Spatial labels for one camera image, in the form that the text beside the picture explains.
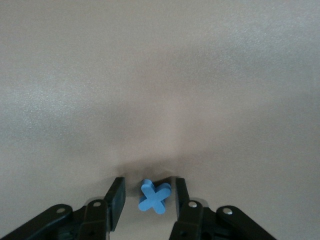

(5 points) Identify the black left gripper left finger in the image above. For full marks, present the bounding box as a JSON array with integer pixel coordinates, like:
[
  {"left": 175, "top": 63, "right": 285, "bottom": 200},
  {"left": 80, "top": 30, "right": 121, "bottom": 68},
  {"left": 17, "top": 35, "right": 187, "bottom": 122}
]
[{"left": 0, "top": 176, "right": 126, "bottom": 240}]

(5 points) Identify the brown table mat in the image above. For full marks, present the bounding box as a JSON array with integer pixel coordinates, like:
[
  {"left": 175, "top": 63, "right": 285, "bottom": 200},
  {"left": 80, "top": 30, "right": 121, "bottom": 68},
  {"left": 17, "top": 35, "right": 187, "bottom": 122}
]
[{"left": 0, "top": 0, "right": 320, "bottom": 240}]

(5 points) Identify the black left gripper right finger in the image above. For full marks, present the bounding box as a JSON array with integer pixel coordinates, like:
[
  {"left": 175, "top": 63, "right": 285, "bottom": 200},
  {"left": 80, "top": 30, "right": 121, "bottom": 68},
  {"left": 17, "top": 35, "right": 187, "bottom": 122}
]
[{"left": 168, "top": 177, "right": 276, "bottom": 240}]

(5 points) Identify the blue foam letter x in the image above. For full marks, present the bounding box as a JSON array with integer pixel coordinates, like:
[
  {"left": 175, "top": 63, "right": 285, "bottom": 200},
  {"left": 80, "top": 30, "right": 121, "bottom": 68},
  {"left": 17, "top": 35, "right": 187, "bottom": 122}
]
[{"left": 137, "top": 178, "right": 172, "bottom": 215}]

